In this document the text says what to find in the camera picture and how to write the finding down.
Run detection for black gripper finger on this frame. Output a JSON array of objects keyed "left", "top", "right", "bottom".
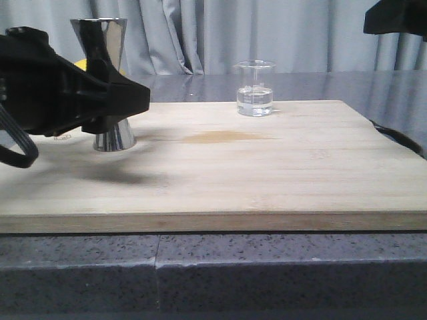
[
  {"left": 81, "top": 81, "right": 150, "bottom": 133},
  {"left": 79, "top": 19, "right": 115, "bottom": 83}
]

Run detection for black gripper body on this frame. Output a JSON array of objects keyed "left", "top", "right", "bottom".
[
  {"left": 363, "top": 0, "right": 426, "bottom": 42},
  {"left": 1, "top": 27, "right": 107, "bottom": 137}
]

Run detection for steel jigger measuring cup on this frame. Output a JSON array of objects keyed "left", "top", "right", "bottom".
[{"left": 70, "top": 17, "right": 136, "bottom": 152}]

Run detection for glass beaker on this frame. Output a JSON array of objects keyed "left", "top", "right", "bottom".
[{"left": 234, "top": 59, "right": 276, "bottom": 117}]

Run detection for yellow lemon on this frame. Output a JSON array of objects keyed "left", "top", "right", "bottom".
[{"left": 74, "top": 59, "right": 126, "bottom": 75}]

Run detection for grey curtain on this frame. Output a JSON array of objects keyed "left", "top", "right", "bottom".
[{"left": 1, "top": 1, "right": 426, "bottom": 75}]

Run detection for wooden cutting board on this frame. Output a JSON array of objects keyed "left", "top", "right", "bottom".
[{"left": 1, "top": 101, "right": 426, "bottom": 233}]

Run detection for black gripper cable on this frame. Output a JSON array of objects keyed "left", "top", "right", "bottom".
[{"left": 0, "top": 103, "right": 40, "bottom": 169}]

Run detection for black board strap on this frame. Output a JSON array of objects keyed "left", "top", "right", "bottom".
[{"left": 368, "top": 119, "right": 425, "bottom": 159}]

